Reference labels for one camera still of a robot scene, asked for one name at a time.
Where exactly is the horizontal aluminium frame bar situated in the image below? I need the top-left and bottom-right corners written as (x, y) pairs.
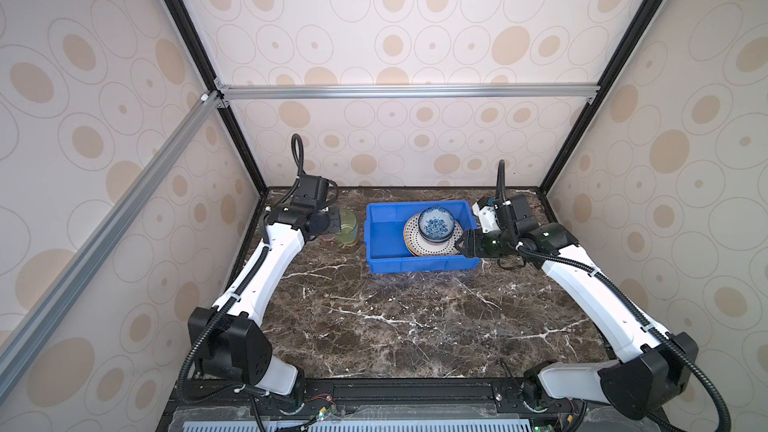
top-left (221, 82), bottom-right (600, 101)

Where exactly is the dotted yellow rim plate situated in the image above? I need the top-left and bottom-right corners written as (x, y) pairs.
top-left (403, 215), bottom-right (464, 257)

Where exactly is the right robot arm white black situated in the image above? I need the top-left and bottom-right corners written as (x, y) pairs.
top-left (456, 162), bottom-right (732, 431)

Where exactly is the blue plastic bin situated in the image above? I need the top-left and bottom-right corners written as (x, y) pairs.
top-left (364, 200), bottom-right (480, 274)

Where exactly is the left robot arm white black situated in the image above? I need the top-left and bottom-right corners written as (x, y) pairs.
top-left (176, 134), bottom-right (341, 412)

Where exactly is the green transparent cup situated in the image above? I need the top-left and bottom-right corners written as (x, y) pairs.
top-left (335, 208), bottom-right (359, 247)

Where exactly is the left diagonal aluminium frame bar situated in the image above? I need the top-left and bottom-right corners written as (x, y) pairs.
top-left (1, 90), bottom-right (222, 401)

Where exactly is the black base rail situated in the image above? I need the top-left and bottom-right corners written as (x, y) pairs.
top-left (155, 375), bottom-right (673, 432)

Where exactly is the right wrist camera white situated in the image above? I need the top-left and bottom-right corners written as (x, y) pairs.
top-left (472, 197), bottom-right (500, 234)

